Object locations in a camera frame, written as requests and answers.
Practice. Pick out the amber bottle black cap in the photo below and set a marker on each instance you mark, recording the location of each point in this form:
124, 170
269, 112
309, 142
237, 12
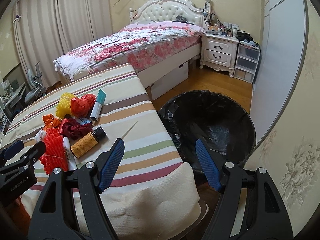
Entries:
87, 142

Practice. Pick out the white crumpled tissue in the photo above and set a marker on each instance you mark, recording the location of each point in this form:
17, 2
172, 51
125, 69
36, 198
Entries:
40, 136

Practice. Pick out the grey desk chair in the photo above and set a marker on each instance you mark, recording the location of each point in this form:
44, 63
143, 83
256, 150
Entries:
35, 81

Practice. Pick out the orange plastic bag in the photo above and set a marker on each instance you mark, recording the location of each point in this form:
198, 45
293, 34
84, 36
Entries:
51, 121

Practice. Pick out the white cardboard box under bed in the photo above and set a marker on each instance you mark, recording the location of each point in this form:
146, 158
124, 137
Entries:
169, 81

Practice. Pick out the striped bed cover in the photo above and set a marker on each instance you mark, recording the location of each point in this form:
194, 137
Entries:
153, 193

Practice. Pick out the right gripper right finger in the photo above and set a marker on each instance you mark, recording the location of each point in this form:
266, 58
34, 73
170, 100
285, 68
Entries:
265, 215

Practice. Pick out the grey study desk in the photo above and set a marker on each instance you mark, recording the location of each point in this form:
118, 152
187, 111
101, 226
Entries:
8, 104

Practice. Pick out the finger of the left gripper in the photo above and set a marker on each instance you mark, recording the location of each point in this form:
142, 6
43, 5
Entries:
28, 158
8, 152

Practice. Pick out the yellow foam fruit net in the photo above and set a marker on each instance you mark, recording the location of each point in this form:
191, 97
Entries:
64, 106

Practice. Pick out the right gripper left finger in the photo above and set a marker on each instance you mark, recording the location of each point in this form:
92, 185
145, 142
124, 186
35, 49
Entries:
54, 216

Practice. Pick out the white barcode label wrapper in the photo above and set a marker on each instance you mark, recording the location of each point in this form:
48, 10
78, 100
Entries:
84, 121

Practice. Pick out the pink floral quilt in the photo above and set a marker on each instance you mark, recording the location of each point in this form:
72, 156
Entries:
141, 45

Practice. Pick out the plastic drawer unit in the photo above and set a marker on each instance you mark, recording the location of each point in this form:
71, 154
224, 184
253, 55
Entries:
247, 61

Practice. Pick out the teal and white box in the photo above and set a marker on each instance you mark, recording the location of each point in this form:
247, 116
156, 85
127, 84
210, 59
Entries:
95, 113

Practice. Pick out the white nightstand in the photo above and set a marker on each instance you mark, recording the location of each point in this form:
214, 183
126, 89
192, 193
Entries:
219, 52

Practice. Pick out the dark red ribbon bundle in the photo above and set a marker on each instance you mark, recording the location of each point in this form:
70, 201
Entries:
71, 129

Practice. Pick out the beige curtain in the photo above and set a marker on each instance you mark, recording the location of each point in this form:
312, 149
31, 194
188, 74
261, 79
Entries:
46, 29

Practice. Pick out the red plastic bag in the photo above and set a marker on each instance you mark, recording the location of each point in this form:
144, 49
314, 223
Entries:
80, 107

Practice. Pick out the red foam fruit net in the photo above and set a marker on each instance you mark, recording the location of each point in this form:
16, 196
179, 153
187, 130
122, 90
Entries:
54, 155

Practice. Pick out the black lined trash bin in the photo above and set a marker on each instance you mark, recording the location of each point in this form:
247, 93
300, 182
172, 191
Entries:
217, 119

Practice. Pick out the white tube green print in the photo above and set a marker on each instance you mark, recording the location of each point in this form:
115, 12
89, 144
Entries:
70, 157

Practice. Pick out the white wardrobe sliding door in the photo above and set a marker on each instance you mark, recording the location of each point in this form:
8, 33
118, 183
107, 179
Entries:
282, 52

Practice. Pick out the white tufted headboard bed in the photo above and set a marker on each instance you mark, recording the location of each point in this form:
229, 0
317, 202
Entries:
158, 11

